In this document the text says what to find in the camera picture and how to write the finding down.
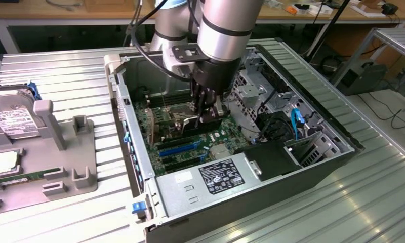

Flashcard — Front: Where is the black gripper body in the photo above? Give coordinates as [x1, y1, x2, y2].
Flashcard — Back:
[189, 56, 242, 96]

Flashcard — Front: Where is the CPU socket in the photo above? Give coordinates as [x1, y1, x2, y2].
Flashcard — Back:
[166, 105, 193, 120]

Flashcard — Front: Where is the black RAM slot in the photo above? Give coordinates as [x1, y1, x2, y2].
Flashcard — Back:
[146, 91, 193, 107]

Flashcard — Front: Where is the green motherboard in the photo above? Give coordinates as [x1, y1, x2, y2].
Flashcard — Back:
[133, 91, 254, 177]

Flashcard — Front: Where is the thin metal locking lever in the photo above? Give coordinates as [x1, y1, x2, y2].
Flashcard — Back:
[158, 87, 169, 109]

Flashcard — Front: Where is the silver metal disk bay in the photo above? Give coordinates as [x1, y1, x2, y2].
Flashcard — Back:
[227, 69, 281, 133]

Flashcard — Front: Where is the silver chipset heat sink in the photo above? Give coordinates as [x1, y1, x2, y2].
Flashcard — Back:
[210, 145, 233, 156]

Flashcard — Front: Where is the long black expansion slot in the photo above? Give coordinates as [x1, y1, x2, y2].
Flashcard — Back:
[155, 141, 195, 151]
[163, 157, 203, 172]

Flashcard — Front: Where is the blue expansion slot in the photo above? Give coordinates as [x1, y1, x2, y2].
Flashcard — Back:
[158, 146, 198, 157]

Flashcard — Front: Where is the black plastic shroud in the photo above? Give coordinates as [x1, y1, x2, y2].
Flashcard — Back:
[241, 141, 302, 182]

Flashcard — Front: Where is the wooden desk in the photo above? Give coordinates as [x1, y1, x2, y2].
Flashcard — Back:
[0, 0, 405, 26]

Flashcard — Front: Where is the grey power supply unit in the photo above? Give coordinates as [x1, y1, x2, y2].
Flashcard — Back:
[154, 152, 263, 219]

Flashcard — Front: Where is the white flat box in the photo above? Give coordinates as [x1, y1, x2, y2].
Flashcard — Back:
[291, 3, 333, 16]

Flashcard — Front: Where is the black stand pole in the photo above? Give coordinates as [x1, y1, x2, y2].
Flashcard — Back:
[305, 0, 351, 57]

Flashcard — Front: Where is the blue case latch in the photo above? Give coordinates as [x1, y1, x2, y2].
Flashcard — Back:
[129, 199, 146, 215]

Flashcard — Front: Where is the black open PC case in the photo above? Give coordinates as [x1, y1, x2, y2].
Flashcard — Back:
[103, 44, 363, 243]

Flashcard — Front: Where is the black box on floor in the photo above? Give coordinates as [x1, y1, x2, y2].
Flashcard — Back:
[337, 61, 387, 96]

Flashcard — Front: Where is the grey plastic parts rack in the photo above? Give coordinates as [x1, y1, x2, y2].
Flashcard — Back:
[0, 99, 98, 217]

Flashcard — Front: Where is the silver hard disk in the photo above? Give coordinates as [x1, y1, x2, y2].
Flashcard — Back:
[0, 88, 42, 140]

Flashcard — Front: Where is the black power adapter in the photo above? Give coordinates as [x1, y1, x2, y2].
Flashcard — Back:
[381, 3, 399, 16]

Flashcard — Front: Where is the green RAM stick white label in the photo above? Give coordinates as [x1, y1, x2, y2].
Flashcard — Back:
[0, 170, 49, 186]

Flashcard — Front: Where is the silver CPU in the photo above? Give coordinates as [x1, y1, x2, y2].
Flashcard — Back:
[0, 152, 21, 174]

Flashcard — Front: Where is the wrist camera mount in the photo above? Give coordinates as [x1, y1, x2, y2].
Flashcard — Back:
[161, 45, 211, 78]

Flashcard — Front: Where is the blue data wire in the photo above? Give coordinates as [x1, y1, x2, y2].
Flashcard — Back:
[289, 108, 306, 141]

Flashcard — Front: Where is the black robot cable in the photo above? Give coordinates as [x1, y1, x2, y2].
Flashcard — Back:
[126, 0, 194, 83]

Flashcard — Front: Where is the blue disk carrier rail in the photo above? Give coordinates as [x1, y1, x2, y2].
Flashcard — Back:
[25, 80, 41, 102]

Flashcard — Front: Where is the metal slat frame table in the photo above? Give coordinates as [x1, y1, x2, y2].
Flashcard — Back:
[330, 27, 405, 88]

